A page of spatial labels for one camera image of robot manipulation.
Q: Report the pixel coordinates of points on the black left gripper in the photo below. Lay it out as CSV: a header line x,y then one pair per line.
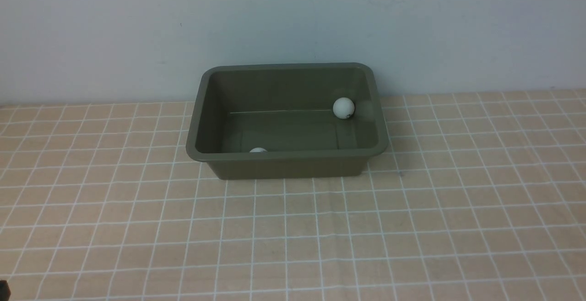
x,y
5,292

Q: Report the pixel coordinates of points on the olive green plastic bin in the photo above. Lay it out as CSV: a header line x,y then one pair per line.
x,y
286,109

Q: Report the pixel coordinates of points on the white ball with logo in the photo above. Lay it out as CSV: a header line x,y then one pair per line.
x,y
343,108

